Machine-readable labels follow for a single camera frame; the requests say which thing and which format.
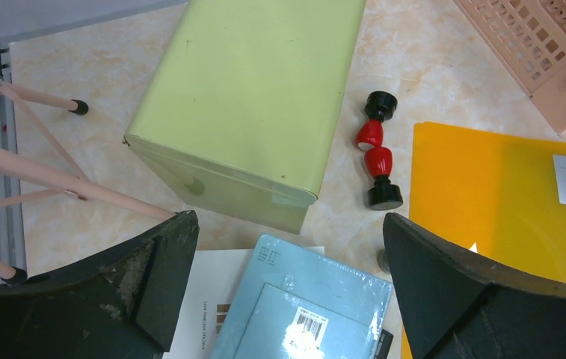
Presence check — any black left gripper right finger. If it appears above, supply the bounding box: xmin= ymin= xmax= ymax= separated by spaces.
xmin=383 ymin=213 xmax=566 ymax=358

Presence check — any white paper booklet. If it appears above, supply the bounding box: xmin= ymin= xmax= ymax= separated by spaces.
xmin=162 ymin=246 xmax=326 ymax=359

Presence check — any pink music stand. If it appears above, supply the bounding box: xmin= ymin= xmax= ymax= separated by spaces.
xmin=0 ymin=71 xmax=177 ymax=286

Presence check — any light blue hardcover book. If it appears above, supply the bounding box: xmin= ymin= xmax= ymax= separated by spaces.
xmin=211 ymin=234 xmax=393 ymax=358

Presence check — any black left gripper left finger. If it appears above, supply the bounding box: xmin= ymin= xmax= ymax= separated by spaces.
xmin=0 ymin=211 xmax=200 ymax=358

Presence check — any black blue highlighter marker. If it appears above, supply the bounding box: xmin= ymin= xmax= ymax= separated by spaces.
xmin=372 ymin=329 xmax=393 ymax=359

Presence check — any small blue glue bottle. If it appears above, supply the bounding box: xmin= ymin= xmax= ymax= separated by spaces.
xmin=377 ymin=249 xmax=391 ymax=274

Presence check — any beige plastic file organizer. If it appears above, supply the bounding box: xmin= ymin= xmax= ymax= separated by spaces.
xmin=456 ymin=0 xmax=566 ymax=132

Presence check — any red and black dumbbell toy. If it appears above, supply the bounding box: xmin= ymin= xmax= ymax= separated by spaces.
xmin=354 ymin=90 xmax=404 ymax=211

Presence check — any yellow plastic clip folder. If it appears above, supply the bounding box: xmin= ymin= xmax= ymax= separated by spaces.
xmin=400 ymin=121 xmax=566 ymax=359

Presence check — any green metal drawer cabinet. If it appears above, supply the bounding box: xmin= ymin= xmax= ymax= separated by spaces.
xmin=124 ymin=0 xmax=366 ymax=233

